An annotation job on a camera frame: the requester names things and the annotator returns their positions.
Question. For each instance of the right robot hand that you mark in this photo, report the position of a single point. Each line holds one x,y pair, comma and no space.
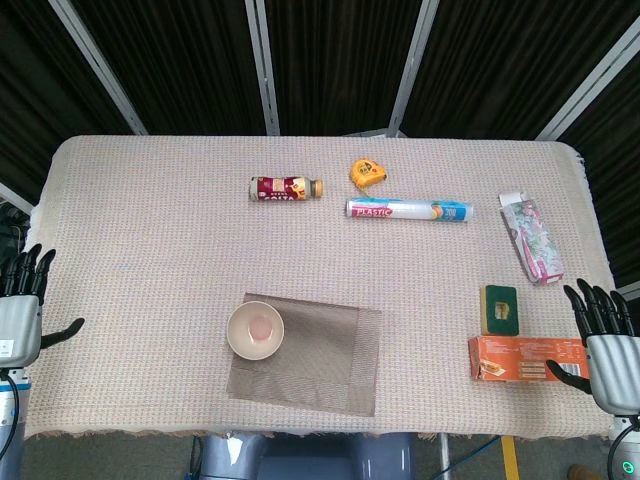
615,370

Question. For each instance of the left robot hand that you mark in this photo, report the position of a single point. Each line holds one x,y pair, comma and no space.
17,325

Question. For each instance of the light brown bowl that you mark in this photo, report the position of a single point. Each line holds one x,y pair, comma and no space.
255,330

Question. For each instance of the brown woven placemat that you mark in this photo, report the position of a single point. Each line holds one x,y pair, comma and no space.
325,360

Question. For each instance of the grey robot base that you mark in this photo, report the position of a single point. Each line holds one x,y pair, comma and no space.
300,457

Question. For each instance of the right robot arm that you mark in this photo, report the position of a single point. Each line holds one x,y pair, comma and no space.
631,450

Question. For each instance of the orange cardboard box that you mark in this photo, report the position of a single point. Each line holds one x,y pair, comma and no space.
515,357

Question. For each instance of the brown shoe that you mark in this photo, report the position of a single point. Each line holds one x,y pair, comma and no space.
582,472

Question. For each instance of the green yellow sponge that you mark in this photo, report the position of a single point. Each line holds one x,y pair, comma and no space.
500,310

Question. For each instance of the floral paper box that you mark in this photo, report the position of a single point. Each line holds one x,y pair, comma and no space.
532,240

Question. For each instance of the beige woven tablecloth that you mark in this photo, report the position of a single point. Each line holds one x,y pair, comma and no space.
150,200

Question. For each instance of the metal table leg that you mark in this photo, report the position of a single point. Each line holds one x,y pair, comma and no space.
444,457

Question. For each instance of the black curtain panel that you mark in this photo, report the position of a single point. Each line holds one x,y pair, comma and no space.
175,60
500,60
620,150
340,60
30,75

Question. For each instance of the plastic food wrap roll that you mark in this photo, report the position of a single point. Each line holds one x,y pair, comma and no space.
400,210

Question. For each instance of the Costa coffee bottle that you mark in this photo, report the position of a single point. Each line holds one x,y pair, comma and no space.
280,189

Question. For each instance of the yellow tape measure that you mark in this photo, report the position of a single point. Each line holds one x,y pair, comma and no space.
367,172

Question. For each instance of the grey metal screen post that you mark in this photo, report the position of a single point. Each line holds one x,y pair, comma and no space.
262,65
630,292
590,87
415,65
15,196
92,55

